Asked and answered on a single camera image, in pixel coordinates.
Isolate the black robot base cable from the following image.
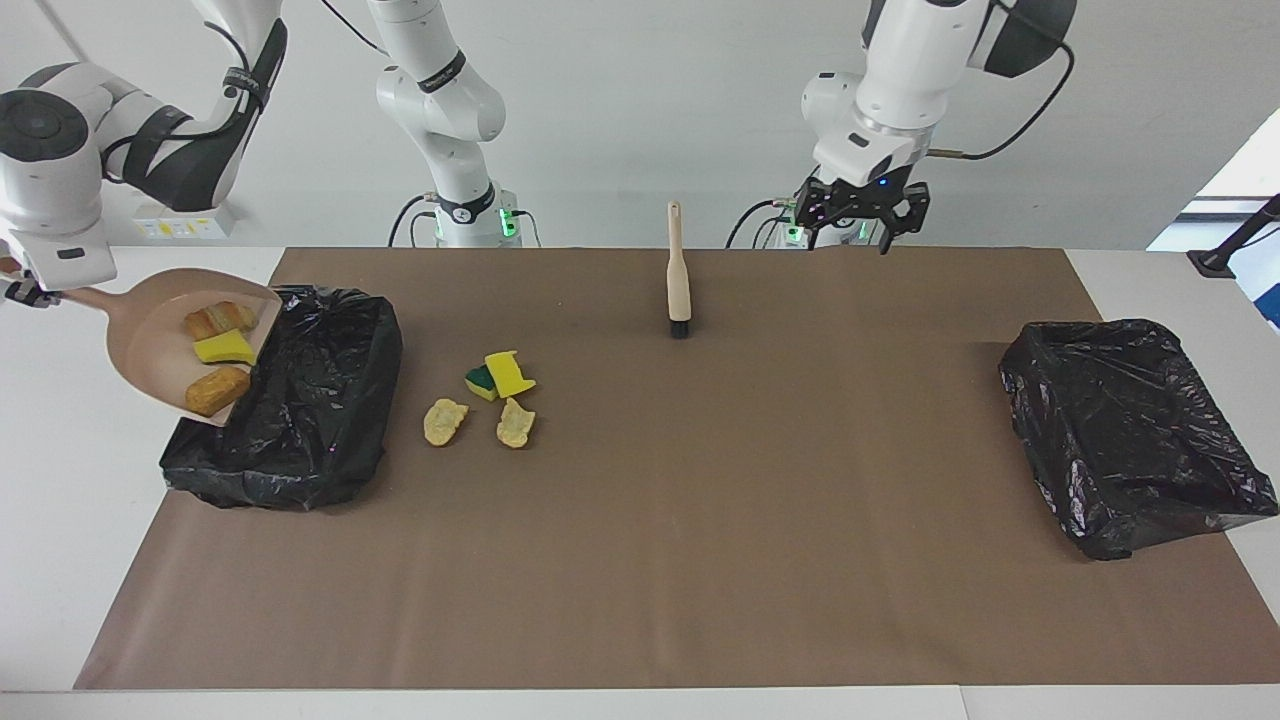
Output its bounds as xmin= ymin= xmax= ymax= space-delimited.
xmin=388 ymin=193 xmax=441 ymax=248
xmin=726 ymin=195 xmax=801 ymax=249

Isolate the brown bread roll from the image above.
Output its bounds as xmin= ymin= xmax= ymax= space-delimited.
xmin=185 ymin=366 xmax=252 ymax=417

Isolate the brown paper table mat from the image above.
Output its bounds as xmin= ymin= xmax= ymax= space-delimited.
xmin=75 ymin=247 xmax=1280 ymax=691

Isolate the pale yellow food piece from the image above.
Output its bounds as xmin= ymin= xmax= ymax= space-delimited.
xmin=423 ymin=398 xmax=469 ymax=447
xmin=497 ymin=397 xmax=536 ymax=449

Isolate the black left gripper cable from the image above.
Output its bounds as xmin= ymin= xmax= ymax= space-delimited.
xmin=925 ymin=40 xmax=1076 ymax=161

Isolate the beige hand brush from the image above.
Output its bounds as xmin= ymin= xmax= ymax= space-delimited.
xmin=667 ymin=201 xmax=693 ymax=339

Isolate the sliced bread loaf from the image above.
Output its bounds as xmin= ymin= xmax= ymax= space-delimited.
xmin=183 ymin=301 xmax=259 ymax=341

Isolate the yellow notched sponge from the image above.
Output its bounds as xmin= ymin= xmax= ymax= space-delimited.
xmin=484 ymin=350 xmax=537 ymax=397

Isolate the black clamp stand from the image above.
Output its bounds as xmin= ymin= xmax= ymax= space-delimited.
xmin=1188 ymin=195 xmax=1280 ymax=278

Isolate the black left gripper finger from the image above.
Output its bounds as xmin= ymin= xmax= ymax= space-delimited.
xmin=878 ymin=182 xmax=932 ymax=256
xmin=795 ymin=178 xmax=831 ymax=251

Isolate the bin lined with black bag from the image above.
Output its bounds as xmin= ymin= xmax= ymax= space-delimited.
xmin=160 ymin=285 xmax=404 ymax=512
xmin=998 ymin=319 xmax=1280 ymax=561

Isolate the small yellow green sponge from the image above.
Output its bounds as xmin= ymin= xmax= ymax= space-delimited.
xmin=192 ymin=328 xmax=259 ymax=365

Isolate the white wall socket box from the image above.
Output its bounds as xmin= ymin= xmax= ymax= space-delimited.
xmin=132 ymin=191 xmax=241 ymax=241

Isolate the pink plastic dustpan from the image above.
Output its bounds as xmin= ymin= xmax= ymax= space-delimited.
xmin=0 ymin=257 xmax=283 ymax=429

